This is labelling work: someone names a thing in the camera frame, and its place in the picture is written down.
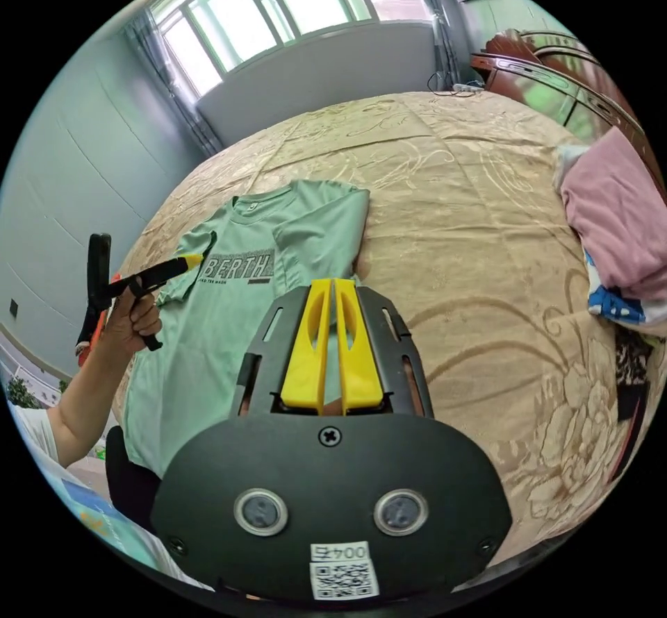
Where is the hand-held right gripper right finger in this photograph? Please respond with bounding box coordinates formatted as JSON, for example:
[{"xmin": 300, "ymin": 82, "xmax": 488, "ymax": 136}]
[{"xmin": 333, "ymin": 278, "xmax": 388, "ymax": 417}]

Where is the person's left forearm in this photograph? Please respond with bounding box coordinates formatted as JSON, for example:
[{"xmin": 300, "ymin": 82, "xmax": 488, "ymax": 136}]
[{"xmin": 51, "ymin": 339, "xmax": 132, "ymax": 469}]

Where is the grey curtain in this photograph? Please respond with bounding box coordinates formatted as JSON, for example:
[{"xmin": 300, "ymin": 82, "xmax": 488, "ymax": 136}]
[
  {"xmin": 401, "ymin": 0, "xmax": 472, "ymax": 92},
  {"xmin": 124, "ymin": 7, "xmax": 226, "ymax": 153}
]

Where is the white power strip with cable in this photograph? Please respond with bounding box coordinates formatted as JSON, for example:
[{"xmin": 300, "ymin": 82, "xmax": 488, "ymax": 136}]
[{"xmin": 427, "ymin": 72, "xmax": 488, "ymax": 97}]

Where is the window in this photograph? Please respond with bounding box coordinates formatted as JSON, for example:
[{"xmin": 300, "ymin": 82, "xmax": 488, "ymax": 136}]
[{"xmin": 149, "ymin": 0, "xmax": 434, "ymax": 94}]

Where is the bed with beige floral quilt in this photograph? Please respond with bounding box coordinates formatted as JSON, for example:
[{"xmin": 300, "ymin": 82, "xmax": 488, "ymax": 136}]
[{"xmin": 110, "ymin": 88, "xmax": 645, "ymax": 569}]

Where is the brown wooden headboard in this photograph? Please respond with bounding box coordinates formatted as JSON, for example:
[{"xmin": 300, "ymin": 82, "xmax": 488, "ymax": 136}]
[{"xmin": 470, "ymin": 28, "xmax": 659, "ymax": 197}]

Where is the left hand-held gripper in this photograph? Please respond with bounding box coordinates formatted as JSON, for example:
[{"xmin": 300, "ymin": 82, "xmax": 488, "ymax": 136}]
[{"xmin": 106, "ymin": 251, "xmax": 205, "ymax": 352}]

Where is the green t-shirt with print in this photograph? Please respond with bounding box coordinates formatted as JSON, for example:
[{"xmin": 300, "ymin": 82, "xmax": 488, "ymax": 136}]
[{"xmin": 121, "ymin": 179, "xmax": 372, "ymax": 479}]

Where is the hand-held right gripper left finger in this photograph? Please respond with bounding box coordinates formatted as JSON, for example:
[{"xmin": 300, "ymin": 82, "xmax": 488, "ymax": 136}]
[{"xmin": 280, "ymin": 278, "xmax": 333, "ymax": 417}]

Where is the person's left hand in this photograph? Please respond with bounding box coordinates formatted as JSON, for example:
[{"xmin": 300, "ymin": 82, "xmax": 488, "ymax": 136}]
[{"xmin": 100, "ymin": 290, "xmax": 163, "ymax": 365}]

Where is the pile of clothes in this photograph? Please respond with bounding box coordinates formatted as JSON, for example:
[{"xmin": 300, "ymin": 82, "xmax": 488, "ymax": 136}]
[{"xmin": 554, "ymin": 125, "xmax": 667, "ymax": 339}]

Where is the green plant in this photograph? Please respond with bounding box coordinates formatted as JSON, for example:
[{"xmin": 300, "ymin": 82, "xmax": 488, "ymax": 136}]
[{"xmin": 3, "ymin": 376, "xmax": 44, "ymax": 412}]

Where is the person's body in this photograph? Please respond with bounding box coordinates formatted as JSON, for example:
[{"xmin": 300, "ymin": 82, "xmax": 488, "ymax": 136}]
[{"xmin": 7, "ymin": 401, "xmax": 215, "ymax": 594}]

